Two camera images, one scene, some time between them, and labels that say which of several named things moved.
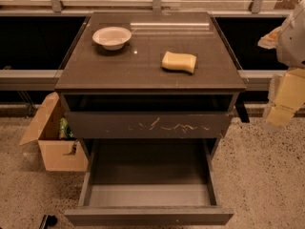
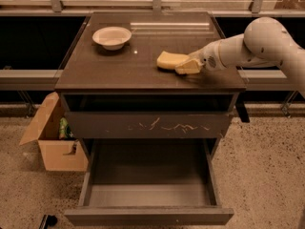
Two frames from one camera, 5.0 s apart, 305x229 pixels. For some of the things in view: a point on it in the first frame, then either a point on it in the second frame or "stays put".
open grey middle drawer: (148, 181) stays put
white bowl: (111, 37) stays put
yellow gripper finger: (291, 95) to (210, 60)
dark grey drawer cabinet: (150, 75) stays put
